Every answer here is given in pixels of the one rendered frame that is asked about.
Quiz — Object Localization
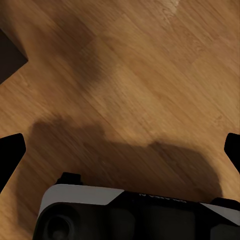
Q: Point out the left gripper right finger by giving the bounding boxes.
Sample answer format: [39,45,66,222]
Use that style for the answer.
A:
[224,133,240,173]

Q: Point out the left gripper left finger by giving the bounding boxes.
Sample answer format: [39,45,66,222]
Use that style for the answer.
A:
[0,133,26,193]

